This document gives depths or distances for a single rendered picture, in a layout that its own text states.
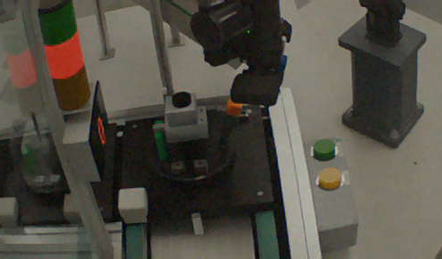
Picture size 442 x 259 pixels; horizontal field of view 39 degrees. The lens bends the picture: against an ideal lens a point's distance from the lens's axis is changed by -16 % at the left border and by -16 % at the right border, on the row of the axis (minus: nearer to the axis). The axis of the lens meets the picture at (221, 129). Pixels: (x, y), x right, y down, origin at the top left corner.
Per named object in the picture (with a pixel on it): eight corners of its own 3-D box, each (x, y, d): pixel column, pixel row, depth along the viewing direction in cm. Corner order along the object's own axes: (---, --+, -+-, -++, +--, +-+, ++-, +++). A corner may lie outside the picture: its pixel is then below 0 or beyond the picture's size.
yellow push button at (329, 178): (340, 174, 115) (340, 165, 114) (343, 190, 112) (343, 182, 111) (316, 177, 116) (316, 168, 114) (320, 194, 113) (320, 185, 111)
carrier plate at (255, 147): (260, 111, 130) (260, 102, 129) (274, 209, 112) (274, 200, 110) (127, 129, 131) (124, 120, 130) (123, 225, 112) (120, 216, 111)
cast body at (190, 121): (207, 120, 118) (201, 84, 114) (208, 138, 115) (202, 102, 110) (154, 127, 118) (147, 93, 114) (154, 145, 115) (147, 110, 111)
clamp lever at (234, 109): (228, 137, 119) (241, 99, 114) (229, 145, 117) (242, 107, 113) (206, 133, 118) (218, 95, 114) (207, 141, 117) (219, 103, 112)
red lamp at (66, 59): (86, 52, 86) (80, 21, 83) (82, 75, 82) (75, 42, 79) (52, 59, 86) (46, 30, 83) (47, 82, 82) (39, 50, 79)
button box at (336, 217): (340, 161, 125) (340, 134, 121) (357, 245, 109) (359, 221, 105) (302, 166, 126) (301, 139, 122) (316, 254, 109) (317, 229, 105)
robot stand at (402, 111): (425, 111, 139) (427, 34, 126) (395, 149, 131) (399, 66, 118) (374, 86, 147) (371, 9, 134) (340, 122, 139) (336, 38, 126)
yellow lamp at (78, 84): (92, 84, 89) (86, 52, 86) (89, 108, 85) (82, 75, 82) (59, 90, 89) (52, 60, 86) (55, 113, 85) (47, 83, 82)
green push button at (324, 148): (333, 146, 121) (333, 137, 120) (337, 161, 118) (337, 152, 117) (311, 148, 121) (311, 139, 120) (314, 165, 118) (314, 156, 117)
